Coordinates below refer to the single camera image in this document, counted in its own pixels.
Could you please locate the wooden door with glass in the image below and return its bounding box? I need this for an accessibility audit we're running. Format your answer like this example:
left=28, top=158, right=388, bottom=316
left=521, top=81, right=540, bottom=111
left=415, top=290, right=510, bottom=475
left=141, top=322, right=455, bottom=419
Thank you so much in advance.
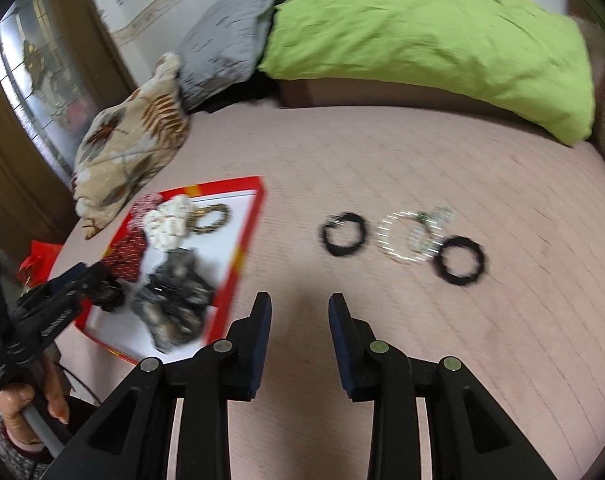
left=0, top=0, right=136, bottom=243

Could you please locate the red dotted scrunchie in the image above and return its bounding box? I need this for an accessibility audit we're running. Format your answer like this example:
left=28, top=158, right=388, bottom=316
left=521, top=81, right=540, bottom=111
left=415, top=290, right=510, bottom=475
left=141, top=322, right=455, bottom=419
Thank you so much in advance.
left=104, top=229, right=148, bottom=282

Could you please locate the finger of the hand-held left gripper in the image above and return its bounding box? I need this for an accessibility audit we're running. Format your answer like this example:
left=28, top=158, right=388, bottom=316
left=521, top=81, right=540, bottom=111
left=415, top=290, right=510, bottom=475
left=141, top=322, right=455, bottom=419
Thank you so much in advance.
left=16, top=261, right=114, bottom=312
left=35, top=284, right=114, bottom=343

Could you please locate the person's left hand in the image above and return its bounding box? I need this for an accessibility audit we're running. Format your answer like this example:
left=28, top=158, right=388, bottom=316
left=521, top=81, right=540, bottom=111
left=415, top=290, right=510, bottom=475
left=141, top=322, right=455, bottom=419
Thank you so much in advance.
left=0, top=354, right=71, bottom=446

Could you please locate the clear green bead bracelet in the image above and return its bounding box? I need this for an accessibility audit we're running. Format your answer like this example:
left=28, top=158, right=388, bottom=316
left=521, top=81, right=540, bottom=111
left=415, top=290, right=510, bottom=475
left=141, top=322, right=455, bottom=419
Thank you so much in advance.
left=417, top=205, right=457, bottom=236

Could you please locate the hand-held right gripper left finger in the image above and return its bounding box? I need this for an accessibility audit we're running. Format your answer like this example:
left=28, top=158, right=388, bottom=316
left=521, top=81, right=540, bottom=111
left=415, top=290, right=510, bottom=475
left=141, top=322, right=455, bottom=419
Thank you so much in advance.
left=40, top=291, right=273, bottom=480

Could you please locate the leopard print scrunchie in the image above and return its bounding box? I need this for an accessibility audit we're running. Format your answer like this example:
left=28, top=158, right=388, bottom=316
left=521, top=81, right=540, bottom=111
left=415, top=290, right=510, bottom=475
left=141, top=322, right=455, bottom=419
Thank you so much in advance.
left=185, top=203, right=232, bottom=235

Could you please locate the red tray with white inside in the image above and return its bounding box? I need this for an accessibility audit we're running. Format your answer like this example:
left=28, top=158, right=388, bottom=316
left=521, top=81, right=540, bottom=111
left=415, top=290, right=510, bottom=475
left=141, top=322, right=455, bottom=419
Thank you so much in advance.
left=75, top=176, right=267, bottom=366

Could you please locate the grey black sheer scrunchie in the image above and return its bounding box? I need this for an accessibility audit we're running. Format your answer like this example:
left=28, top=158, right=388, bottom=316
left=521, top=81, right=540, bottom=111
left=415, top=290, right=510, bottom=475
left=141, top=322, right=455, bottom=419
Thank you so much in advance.
left=132, top=250, right=216, bottom=352

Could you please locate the black hair tie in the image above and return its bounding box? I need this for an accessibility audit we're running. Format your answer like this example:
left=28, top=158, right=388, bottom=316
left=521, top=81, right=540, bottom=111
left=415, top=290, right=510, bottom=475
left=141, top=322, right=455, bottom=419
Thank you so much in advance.
left=433, top=236, right=488, bottom=286
left=320, top=211, right=368, bottom=258

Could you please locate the white bead bracelet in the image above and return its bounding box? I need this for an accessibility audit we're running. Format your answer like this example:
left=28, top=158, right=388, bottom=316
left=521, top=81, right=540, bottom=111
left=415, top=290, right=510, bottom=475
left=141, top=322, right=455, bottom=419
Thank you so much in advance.
left=377, top=211, right=441, bottom=265

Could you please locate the white dotted scrunchie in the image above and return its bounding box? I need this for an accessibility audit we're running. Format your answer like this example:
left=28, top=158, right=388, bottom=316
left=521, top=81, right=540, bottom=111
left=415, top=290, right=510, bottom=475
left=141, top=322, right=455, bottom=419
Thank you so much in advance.
left=142, top=196, right=193, bottom=252

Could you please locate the person's left forearm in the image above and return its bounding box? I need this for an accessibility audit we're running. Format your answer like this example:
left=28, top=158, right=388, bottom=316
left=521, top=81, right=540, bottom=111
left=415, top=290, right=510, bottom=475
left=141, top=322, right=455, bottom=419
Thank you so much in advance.
left=0, top=420, right=50, bottom=471

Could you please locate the red bag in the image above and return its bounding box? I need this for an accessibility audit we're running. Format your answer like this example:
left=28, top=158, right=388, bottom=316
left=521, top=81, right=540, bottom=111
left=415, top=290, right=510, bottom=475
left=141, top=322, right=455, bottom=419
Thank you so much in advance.
left=16, top=241, right=66, bottom=287

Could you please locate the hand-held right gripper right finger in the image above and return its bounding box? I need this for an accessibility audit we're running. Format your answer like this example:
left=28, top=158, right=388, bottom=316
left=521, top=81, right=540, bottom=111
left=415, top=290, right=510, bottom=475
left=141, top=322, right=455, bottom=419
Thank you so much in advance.
left=329, top=293, right=558, bottom=480

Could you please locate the green pillow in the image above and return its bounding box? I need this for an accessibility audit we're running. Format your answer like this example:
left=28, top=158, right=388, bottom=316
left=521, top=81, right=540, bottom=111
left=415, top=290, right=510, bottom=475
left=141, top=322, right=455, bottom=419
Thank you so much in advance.
left=257, top=0, right=596, bottom=147

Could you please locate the pink checked scrunchie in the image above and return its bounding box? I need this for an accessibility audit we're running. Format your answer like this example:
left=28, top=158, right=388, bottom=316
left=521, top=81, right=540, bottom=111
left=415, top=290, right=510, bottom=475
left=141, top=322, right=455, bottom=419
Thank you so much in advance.
left=132, top=194, right=166, bottom=219

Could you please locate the leaf print pillow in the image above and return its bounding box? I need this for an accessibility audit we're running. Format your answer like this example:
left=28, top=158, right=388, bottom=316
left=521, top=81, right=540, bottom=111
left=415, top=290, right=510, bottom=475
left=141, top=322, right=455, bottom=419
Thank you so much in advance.
left=71, top=51, right=191, bottom=239

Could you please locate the grey pillow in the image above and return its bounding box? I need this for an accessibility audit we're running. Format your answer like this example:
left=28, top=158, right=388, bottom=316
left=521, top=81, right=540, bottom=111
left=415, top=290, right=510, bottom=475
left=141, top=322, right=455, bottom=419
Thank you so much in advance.
left=176, top=0, right=275, bottom=112

